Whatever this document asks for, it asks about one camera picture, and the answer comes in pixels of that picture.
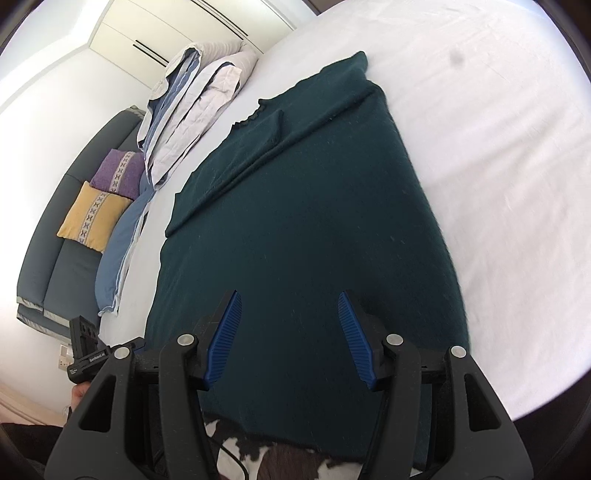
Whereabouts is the dark green knit sweater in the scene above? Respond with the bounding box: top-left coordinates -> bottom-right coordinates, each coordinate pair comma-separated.
145,53 -> 469,459

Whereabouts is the person's hand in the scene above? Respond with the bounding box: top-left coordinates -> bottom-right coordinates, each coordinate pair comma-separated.
70,382 -> 91,411

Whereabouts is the dark grey padded headboard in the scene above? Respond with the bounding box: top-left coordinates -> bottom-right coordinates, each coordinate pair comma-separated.
15,106 -> 150,332

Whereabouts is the cowhide patterned rug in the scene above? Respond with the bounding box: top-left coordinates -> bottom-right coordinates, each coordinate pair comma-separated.
202,416 -> 424,480

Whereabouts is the yellow patterned cushion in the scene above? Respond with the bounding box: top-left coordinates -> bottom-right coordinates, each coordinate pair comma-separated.
57,182 -> 132,253

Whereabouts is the purple patterned cushion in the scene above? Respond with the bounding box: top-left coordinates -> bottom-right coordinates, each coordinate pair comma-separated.
90,149 -> 144,200

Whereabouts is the white bed sheet mattress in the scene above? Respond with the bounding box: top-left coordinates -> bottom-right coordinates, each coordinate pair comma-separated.
100,1 -> 590,418

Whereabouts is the cream built-in wardrobe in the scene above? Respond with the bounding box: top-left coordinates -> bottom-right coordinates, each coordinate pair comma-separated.
89,0 -> 318,88

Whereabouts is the black cable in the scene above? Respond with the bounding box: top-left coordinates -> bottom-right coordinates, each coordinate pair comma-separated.
216,435 -> 250,480

